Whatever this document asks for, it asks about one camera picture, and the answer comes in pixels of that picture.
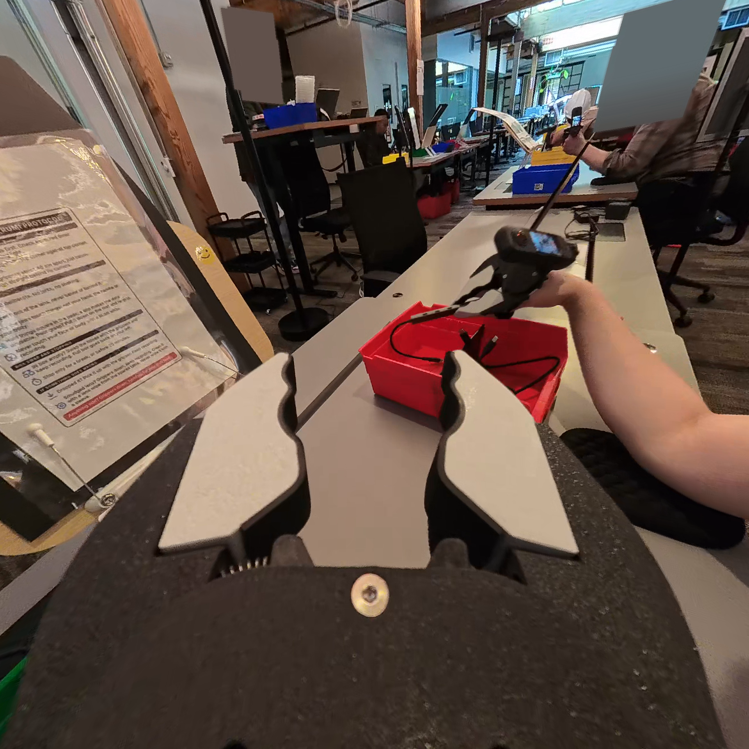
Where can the person's right forearm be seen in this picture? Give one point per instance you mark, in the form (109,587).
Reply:
(643,398)

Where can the black elbow pad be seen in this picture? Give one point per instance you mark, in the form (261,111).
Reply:
(632,491)

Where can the black utility cart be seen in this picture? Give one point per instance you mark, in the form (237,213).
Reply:
(249,262)

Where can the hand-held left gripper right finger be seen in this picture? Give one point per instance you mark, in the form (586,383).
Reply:
(503,468)

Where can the blue plastic bin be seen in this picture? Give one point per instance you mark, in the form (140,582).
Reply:
(289,116)
(544,180)

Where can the black office chair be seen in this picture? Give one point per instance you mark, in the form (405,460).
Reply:
(673,216)
(380,216)
(307,181)

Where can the red plastic bin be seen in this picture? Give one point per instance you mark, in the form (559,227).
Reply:
(404,386)
(436,202)

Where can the small black box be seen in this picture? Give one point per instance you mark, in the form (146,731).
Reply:
(617,210)

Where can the wooden sign board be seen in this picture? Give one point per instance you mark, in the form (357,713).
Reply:
(234,292)

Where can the clear acrylic sign holder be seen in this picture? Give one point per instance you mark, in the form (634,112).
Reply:
(175,193)

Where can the black floor lamp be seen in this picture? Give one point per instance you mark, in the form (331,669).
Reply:
(303,325)

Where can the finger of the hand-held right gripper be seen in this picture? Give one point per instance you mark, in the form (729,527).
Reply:
(480,301)

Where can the yellow smiley sticker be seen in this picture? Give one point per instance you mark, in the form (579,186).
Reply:
(204,255)

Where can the printed instruction sheet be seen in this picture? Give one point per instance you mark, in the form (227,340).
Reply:
(88,304)

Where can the wooden support post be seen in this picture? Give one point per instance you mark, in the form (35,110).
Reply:
(175,134)
(414,58)

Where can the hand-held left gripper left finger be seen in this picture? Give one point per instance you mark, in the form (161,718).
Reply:
(234,462)

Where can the wooden desk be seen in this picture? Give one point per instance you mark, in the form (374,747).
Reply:
(292,130)

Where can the black slanted pole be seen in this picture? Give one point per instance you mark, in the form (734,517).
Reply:
(562,181)

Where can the person's right hand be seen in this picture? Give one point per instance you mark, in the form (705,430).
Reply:
(559,292)

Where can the yellow plastic bin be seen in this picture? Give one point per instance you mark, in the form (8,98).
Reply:
(553,158)

